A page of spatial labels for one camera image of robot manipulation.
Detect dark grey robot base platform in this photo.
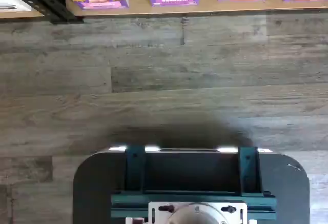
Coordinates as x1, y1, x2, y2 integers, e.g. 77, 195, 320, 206
73, 144, 311, 224

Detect teal metal mounting bracket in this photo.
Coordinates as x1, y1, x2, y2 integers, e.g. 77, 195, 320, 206
110, 146, 278, 221

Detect black metal shelf frame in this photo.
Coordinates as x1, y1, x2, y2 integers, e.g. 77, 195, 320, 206
0, 0, 85, 25

